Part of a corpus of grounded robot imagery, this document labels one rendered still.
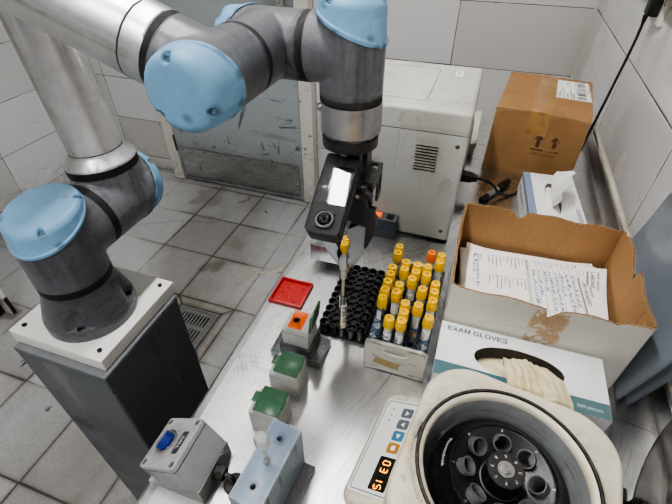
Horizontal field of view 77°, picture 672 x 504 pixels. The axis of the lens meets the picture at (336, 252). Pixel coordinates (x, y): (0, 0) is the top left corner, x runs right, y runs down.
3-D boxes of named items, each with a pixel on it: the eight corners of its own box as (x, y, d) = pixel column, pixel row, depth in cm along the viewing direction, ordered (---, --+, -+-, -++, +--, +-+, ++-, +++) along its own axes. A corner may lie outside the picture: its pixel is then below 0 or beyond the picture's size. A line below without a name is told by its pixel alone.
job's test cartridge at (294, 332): (293, 332, 75) (290, 308, 71) (318, 339, 74) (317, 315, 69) (283, 349, 72) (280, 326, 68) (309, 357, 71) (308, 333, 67)
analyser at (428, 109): (363, 165, 123) (368, 56, 103) (459, 181, 116) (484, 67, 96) (328, 226, 101) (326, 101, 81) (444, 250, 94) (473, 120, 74)
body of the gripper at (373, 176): (382, 197, 64) (388, 121, 56) (367, 230, 58) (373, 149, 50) (334, 189, 66) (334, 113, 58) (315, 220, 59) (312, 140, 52)
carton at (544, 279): (451, 257, 92) (464, 198, 82) (595, 287, 85) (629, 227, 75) (433, 344, 74) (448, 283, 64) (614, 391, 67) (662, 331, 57)
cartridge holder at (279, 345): (284, 331, 77) (282, 318, 74) (330, 344, 74) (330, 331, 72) (271, 354, 73) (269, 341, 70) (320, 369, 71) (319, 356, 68)
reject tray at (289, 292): (282, 278, 87) (282, 275, 86) (313, 286, 85) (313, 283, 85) (268, 301, 82) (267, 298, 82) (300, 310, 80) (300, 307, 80)
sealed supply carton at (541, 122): (496, 126, 143) (511, 69, 131) (572, 139, 136) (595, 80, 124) (479, 167, 122) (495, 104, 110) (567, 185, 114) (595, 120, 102)
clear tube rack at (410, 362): (390, 284, 86) (393, 257, 81) (440, 295, 83) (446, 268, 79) (362, 365, 71) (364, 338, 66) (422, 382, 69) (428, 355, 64)
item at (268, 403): (264, 407, 65) (259, 382, 61) (292, 416, 64) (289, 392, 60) (252, 430, 62) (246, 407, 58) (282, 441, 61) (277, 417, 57)
